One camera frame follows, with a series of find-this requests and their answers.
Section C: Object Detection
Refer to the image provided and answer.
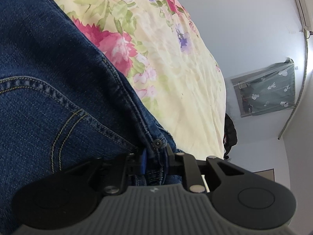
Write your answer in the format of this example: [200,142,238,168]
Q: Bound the floral yellow bed quilt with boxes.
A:
[54,0,226,159]

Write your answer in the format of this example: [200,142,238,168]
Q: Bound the curtain pull cord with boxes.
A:
[277,29,311,141]

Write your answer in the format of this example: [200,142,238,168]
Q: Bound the green patterned window curtain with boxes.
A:
[231,58,296,117]

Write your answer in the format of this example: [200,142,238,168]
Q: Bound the blue denim jeans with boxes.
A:
[1,0,181,234]

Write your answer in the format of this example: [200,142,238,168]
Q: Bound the black and red clothes pile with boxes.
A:
[223,114,238,160]

